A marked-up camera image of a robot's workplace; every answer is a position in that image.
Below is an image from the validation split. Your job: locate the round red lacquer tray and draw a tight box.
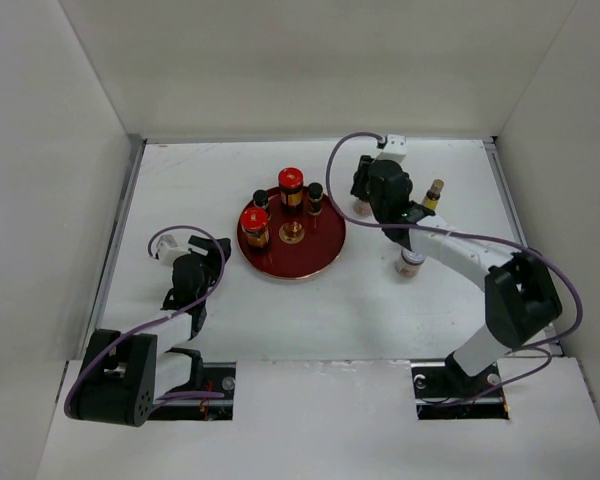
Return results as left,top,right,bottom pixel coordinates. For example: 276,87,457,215
236,186,346,280

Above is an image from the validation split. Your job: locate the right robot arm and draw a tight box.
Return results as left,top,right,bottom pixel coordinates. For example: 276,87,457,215
351,155,562,396

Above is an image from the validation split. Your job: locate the black cap pepper jar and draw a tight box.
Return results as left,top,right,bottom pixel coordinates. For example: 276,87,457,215
252,189,269,212

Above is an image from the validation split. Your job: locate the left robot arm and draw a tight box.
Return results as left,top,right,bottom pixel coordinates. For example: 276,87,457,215
64,235,232,427

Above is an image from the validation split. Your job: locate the yellow label gold cap bottle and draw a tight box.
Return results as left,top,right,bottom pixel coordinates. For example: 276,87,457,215
421,179,444,210

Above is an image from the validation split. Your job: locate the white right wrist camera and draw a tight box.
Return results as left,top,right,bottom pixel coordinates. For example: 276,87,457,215
376,134,407,164

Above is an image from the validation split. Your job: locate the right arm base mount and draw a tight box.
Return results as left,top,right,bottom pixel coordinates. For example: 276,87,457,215
411,361,509,421

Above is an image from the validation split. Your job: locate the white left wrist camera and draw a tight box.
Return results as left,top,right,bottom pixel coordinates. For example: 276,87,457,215
155,234,189,266

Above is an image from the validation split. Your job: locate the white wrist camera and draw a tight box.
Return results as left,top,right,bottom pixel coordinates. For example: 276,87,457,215
376,134,407,164
155,234,189,266

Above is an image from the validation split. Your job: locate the short red lid chili jar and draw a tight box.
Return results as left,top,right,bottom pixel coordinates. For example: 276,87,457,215
239,207,270,249

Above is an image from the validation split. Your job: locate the grey lid sauce jar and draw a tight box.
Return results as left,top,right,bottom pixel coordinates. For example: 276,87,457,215
394,248,426,278

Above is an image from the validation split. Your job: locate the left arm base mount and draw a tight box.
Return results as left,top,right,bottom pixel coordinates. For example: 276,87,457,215
149,363,237,422

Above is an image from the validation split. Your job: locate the small black cap spice jar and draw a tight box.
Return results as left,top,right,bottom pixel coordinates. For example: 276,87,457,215
307,182,324,216

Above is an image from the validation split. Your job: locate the tall red lid chili jar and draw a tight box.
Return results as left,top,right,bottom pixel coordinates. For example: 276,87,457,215
278,167,304,214

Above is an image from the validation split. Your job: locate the white bottle black cap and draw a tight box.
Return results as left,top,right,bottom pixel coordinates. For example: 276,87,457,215
353,199,372,217

